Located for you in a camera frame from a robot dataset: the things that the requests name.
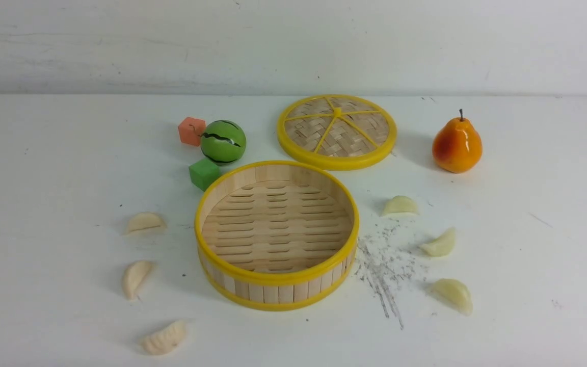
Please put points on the orange toy pear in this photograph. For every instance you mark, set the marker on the orange toy pear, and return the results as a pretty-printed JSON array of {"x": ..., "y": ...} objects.
[{"x": 457, "y": 147}]

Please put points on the woven bamboo steamer lid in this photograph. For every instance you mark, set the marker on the woven bamboo steamer lid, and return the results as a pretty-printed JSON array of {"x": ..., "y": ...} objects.
[{"x": 336, "y": 132}]

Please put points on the white dumpling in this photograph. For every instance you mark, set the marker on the white dumpling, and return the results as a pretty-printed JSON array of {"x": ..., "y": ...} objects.
[
  {"x": 145, "y": 221},
  {"x": 454, "y": 292},
  {"x": 166, "y": 340},
  {"x": 443, "y": 245},
  {"x": 134, "y": 276},
  {"x": 400, "y": 205}
]

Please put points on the green foam cube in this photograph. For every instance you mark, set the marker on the green foam cube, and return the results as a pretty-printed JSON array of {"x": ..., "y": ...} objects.
[{"x": 204, "y": 173}]

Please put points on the orange foam cube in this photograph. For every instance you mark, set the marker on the orange foam cube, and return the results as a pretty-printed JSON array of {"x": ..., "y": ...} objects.
[{"x": 191, "y": 130}]

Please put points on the green toy watermelon ball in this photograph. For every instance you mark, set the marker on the green toy watermelon ball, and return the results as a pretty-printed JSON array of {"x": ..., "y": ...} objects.
[{"x": 223, "y": 142}]

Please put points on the bamboo steamer tray yellow rim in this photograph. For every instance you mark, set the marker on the bamboo steamer tray yellow rim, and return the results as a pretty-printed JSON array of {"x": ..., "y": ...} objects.
[{"x": 276, "y": 235}]

